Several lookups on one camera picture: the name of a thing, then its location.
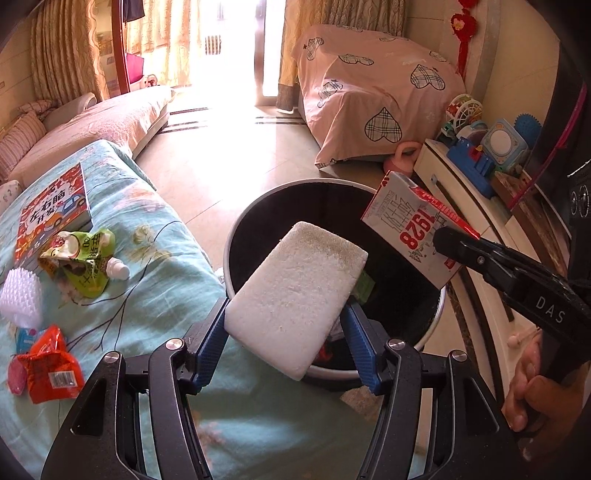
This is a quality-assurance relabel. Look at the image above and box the green squeeze pouch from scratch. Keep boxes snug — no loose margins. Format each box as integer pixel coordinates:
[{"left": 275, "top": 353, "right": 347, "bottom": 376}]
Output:
[{"left": 38, "top": 229, "right": 130, "bottom": 299}]

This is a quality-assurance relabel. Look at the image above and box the right hand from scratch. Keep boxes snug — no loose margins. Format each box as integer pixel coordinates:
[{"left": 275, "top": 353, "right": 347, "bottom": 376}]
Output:
[{"left": 502, "top": 333, "right": 589, "bottom": 440}]

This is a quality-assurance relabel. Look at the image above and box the red white 1928 carton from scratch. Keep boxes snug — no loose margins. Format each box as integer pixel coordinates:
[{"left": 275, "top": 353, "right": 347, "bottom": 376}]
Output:
[{"left": 362, "top": 171, "right": 480, "bottom": 289}]

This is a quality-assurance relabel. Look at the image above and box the white tv cabinet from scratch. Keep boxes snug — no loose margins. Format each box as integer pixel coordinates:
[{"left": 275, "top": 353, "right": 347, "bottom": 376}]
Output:
[{"left": 415, "top": 140, "right": 539, "bottom": 402}]

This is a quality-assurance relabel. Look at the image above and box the pink heart-print covered furniture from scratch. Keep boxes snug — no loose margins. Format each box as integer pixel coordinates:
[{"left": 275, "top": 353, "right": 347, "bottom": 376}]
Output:
[{"left": 293, "top": 24, "right": 466, "bottom": 169}]

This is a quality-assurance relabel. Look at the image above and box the blue white toy cube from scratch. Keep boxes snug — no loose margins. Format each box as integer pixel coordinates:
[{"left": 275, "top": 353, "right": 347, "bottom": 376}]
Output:
[{"left": 481, "top": 119, "right": 530, "bottom": 174}]

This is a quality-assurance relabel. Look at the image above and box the magenta bag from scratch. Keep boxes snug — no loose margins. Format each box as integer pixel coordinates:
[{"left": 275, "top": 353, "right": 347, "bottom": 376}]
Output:
[{"left": 125, "top": 53, "right": 144, "bottom": 84}]

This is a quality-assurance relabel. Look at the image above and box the dark hanging garment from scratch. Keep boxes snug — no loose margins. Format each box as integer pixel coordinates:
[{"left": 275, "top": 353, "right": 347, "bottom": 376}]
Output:
[{"left": 122, "top": 0, "right": 145, "bottom": 23}]

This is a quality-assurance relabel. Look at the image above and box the beige curtain left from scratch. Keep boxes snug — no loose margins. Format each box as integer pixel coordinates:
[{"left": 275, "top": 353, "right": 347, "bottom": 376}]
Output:
[{"left": 30, "top": 0, "right": 109, "bottom": 105}]

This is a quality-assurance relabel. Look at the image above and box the red heart wall decoration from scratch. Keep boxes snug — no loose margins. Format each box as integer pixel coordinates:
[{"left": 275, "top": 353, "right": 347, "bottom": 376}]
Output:
[{"left": 450, "top": 0, "right": 479, "bottom": 79}]

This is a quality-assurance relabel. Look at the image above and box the white bristle brush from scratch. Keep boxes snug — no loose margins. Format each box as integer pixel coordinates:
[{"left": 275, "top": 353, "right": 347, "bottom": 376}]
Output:
[{"left": 1, "top": 268, "right": 43, "bottom": 329}]

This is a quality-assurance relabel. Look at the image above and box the blue snack wrapper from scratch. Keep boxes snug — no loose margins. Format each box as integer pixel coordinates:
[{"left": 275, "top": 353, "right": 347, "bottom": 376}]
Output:
[{"left": 15, "top": 327, "right": 39, "bottom": 355}]

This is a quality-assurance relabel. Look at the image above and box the white foam sponge block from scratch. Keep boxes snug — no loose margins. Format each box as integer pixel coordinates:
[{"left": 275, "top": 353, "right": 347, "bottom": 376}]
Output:
[{"left": 224, "top": 221, "right": 369, "bottom": 381}]

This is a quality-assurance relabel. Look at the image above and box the light blue floral tablecloth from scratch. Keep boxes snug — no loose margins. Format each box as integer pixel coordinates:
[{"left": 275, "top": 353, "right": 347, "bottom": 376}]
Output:
[{"left": 1, "top": 140, "right": 373, "bottom": 479}]

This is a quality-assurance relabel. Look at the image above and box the striped pink cushion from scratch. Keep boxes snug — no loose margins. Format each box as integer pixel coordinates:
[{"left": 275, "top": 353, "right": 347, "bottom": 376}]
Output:
[
  {"left": 0, "top": 111, "right": 47, "bottom": 182},
  {"left": 18, "top": 99, "right": 56, "bottom": 115}
]

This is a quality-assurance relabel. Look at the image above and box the blue toy truck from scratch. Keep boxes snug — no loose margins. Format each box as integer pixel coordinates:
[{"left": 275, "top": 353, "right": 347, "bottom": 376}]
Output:
[{"left": 447, "top": 138, "right": 495, "bottom": 199}]

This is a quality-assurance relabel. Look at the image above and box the pink kettlebell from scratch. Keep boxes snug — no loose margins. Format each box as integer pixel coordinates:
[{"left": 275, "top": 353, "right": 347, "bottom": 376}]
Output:
[{"left": 383, "top": 141, "right": 423, "bottom": 177}]

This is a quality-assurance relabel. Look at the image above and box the black round trash bin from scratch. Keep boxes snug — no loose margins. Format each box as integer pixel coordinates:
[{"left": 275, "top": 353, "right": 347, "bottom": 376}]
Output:
[{"left": 223, "top": 180, "right": 446, "bottom": 390}]

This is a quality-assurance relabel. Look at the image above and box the red snack packet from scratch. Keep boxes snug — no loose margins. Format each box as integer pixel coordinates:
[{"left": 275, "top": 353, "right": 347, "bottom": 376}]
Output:
[{"left": 17, "top": 325, "right": 85, "bottom": 404}]

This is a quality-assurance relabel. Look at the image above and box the red children's book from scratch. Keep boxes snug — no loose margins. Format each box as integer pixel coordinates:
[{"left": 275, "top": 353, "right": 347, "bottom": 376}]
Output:
[{"left": 14, "top": 163, "right": 92, "bottom": 270}]

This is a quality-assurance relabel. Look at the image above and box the long pink covered sofa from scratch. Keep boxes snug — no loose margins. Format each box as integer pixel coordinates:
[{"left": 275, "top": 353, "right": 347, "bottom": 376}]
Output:
[{"left": 1, "top": 86, "right": 175, "bottom": 188}]

